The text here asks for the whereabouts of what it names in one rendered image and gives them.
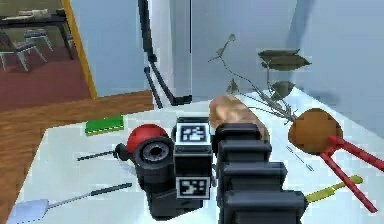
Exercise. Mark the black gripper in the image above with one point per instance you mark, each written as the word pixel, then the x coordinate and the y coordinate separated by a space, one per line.
pixel 155 166

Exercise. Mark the grey chair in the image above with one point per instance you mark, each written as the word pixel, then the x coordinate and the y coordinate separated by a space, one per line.
pixel 36 33
pixel 20 48

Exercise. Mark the yellow door frame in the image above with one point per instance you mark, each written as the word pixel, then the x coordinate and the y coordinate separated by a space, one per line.
pixel 80 50

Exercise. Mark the white grey fridge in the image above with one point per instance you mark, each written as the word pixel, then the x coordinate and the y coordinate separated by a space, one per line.
pixel 181 50

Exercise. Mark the green flat sponge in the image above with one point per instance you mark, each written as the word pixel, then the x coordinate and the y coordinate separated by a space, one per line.
pixel 104 125

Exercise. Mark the brown bread loaf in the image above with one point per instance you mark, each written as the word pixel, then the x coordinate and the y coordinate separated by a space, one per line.
pixel 230 111

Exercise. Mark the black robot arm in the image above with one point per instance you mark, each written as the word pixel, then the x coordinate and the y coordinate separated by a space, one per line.
pixel 253 180

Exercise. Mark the grey fork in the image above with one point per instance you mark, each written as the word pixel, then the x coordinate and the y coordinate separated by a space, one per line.
pixel 300 159

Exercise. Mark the black dining table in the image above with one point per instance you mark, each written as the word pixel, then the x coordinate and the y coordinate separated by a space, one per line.
pixel 33 20

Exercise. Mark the red tomato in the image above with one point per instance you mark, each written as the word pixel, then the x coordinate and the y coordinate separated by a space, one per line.
pixel 143 133

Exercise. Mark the house plant in brown pot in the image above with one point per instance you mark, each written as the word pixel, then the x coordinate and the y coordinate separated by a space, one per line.
pixel 313 131

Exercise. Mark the red two-legged stand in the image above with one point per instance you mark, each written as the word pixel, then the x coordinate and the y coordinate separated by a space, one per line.
pixel 350 182

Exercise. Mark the pale flat thing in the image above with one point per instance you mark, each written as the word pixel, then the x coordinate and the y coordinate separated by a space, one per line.
pixel 33 12

